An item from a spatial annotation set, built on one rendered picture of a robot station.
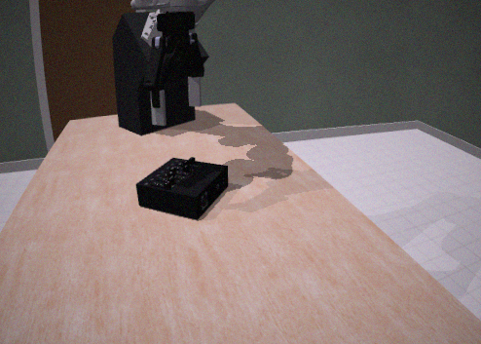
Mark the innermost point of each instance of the black lighting desk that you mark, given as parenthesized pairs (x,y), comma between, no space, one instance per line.
(192,190)

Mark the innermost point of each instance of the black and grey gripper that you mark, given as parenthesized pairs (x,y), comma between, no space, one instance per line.
(164,51)

